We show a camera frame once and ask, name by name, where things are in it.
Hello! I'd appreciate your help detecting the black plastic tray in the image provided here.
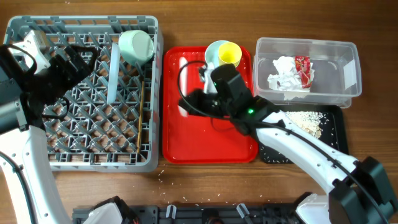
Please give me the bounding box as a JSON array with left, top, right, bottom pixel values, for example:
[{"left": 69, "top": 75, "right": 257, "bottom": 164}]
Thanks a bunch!
[{"left": 256, "top": 105, "right": 349, "bottom": 165}]

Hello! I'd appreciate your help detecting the white plastic fork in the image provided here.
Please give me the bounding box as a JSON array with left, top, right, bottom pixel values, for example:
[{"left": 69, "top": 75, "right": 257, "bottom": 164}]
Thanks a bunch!
[{"left": 204, "top": 62, "right": 217, "bottom": 94}]

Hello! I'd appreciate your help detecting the grey dishwasher rack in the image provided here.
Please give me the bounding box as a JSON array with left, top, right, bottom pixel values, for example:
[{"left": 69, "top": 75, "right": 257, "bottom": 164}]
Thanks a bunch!
[{"left": 4, "top": 16, "right": 164, "bottom": 172}]

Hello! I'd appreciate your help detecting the red plastic tray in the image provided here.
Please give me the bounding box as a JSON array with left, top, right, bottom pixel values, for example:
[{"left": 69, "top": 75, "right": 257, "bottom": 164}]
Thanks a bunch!
[{"left": 162, "top": 47, "right": 259, "bottom": 164}]

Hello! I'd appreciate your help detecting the red snack wrapper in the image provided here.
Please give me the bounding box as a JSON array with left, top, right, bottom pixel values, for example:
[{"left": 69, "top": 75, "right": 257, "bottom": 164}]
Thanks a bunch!
[{"left": 294, "top": 56, "right": 314, "bottom": 88}]

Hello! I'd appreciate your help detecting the green bowl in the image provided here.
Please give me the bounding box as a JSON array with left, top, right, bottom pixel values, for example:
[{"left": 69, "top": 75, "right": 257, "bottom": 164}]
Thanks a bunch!
[{"left": 118, "top": 30, "right": 154, "bottom": 66}]

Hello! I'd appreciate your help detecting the wooden chopstick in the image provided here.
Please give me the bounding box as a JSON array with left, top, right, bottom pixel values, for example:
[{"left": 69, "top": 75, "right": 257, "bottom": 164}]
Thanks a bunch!
[{"left": 136, "top": 80, "right": 145, "bottom": 154}]

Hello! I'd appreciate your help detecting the white rice food waste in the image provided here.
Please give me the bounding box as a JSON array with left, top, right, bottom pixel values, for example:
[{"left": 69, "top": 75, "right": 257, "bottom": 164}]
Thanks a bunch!
[{"left": 259, "top": 111, "right": 340, "bottom": 163}]

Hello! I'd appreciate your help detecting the white napkin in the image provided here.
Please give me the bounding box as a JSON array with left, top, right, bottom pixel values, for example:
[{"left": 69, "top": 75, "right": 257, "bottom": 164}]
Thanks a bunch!
[{"left": 267, "top": 56, "right": 315, "bottom": 92}]

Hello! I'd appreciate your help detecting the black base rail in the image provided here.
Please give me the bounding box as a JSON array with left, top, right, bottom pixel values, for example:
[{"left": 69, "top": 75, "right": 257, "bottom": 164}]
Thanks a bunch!
[{"left": 72, "top": 202, "right": 299, "bottom": 224}]

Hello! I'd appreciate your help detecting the light blue small bowl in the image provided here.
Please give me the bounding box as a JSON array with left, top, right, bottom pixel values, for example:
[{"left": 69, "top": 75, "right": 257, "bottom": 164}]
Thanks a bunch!
[{"left": 205, "top": 40, "right": 228, "bottom": 70}]

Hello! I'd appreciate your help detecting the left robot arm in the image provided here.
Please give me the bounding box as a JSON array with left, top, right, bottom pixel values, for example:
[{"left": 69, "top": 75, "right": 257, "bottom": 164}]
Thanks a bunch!
[{"left": 1, "top": 30, "right": 98, "bottom": 223}]

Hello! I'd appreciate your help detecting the clear plastic bin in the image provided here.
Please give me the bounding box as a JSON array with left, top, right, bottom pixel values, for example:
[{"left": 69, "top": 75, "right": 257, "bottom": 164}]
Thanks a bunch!
[{"left": 252, "top": 37, "right": 362, "bottom": 108}]

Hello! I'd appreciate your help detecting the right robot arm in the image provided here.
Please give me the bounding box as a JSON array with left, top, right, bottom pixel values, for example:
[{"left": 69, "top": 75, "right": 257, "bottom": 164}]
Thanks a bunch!
[{"left": 178, "top": 64, "right": 397, "bottom": 223}]

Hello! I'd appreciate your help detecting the yellow plastic cup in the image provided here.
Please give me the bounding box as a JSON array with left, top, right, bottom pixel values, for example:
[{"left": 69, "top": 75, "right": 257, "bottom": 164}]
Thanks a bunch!
[{"left": 218, "top": 42, "right": 243, "bottom": 67}]

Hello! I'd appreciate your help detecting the large light blue plate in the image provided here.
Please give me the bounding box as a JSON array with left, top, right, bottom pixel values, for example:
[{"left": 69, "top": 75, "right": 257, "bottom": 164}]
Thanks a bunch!
[{"left": 107, "top": 43, "right": 120, "bottom": 105}]

